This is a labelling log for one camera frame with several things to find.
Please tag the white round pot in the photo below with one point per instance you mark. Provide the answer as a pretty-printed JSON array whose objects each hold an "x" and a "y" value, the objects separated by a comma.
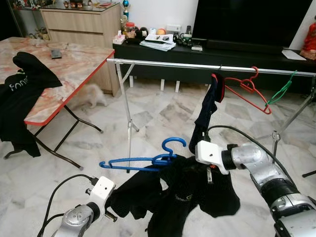
[{"x": 152, "y": 31}]

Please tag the navy text T-shirt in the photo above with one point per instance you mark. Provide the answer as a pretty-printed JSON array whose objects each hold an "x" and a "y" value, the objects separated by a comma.
[{"x": 207, "y": 108}]

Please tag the small dark wallet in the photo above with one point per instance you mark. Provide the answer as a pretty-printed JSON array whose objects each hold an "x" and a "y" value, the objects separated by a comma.
[{"x": 56, "y": 53}]

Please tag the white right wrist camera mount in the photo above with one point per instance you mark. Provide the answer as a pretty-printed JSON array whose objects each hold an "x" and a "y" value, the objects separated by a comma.
[{"x": 212, "y": 155}]

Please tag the marble folding table red edge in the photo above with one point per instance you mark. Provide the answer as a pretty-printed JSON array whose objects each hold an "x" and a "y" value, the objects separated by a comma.
[{"x": 74, "y": 69}]

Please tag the white paper sheet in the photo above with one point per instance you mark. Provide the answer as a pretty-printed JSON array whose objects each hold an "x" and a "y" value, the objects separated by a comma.
[{"x": 294, "y": 54}]

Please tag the black metal stand legs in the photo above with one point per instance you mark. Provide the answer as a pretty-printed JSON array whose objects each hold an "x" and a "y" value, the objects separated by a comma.
[{"x": 308, "y": 174}]

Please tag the red hanger with black hook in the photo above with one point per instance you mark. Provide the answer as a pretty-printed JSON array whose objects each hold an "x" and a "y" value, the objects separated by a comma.
[{"x": 214, "y": 76}]

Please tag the orange ball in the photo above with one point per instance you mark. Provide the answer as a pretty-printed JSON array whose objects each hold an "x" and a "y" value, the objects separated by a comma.
[{"x": 161, "y": 31}]

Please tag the white wall socket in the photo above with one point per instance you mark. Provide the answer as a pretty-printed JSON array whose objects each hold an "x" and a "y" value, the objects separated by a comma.
[{"x": 173, "y": 27}]

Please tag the black logo T-shirt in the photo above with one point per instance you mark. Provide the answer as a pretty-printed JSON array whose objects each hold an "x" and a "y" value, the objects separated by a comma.
[
  {"x": 24, "y": 98},
  {"x": 192, "y": 197}
]

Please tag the red lid jar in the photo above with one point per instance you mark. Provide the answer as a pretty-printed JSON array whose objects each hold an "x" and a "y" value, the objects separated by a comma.
[{"x": 130, "y": 29}]

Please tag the steel clothes rack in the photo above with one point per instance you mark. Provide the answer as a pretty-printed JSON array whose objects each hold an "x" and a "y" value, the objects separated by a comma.
[{"x": 173, "y": 64}]

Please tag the glass display cabinet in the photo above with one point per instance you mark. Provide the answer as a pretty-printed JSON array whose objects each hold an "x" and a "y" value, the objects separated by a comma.
[{"x": 27, "y": 22}]

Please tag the black TV console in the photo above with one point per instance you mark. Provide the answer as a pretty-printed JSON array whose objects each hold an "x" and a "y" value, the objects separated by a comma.
[{"x": 212, "y": 61}]

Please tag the red plastic hanger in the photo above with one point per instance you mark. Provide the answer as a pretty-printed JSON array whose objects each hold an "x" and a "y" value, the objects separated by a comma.
[{"x": 268, "y": 110}]

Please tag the light wood cabinet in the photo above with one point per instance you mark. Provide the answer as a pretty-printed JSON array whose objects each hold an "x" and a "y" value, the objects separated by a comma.
[{"x": 84, "y": 24}]

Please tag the blue plastic hanger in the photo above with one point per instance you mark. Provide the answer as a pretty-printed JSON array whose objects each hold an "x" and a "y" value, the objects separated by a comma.
[{"x": 165, "y": 159}]

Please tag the stack of white papers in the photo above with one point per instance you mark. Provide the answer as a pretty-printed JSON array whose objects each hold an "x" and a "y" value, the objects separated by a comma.
[{"x": 159, "y": 42}]

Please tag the black television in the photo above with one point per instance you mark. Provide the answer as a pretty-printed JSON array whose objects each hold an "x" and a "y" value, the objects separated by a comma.
[{"x": 252, "y": 19}]

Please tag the white fluffy dog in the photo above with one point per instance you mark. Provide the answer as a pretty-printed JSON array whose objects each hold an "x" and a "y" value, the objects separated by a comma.
[{"x": 91, "y": 96}]

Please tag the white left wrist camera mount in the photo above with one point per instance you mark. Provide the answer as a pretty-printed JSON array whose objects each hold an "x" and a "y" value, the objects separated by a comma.
[{"x": 102, "y": 192}]

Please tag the green plastic hanger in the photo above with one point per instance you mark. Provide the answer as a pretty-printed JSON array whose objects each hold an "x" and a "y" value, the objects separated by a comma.
[{"x": 269, "y": 102}]

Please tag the small white device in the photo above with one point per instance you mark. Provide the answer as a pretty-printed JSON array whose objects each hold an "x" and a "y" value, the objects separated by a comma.
[{"x": 197, "y": 48}]

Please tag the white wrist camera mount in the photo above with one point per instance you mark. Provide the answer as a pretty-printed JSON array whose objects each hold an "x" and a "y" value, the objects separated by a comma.
[
  {"x": 212, "y": 155},
  {"x": 102, "y": 192}
]

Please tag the black plush toy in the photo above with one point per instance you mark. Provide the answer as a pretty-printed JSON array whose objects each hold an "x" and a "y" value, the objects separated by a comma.
[{"x": 143, "y": 33}]

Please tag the red laughing Buddha statue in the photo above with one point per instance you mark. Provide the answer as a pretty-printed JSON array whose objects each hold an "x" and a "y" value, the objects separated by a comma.
[{"x": 310, "y": 42}]

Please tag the pink tissue box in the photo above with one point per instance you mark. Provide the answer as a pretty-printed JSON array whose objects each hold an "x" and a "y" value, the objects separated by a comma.
[{"x": 118, "y": 38}]

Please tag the black soundbar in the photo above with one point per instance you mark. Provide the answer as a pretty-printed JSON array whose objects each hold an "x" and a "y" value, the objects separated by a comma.
[{"x": 242, "y": 46}]

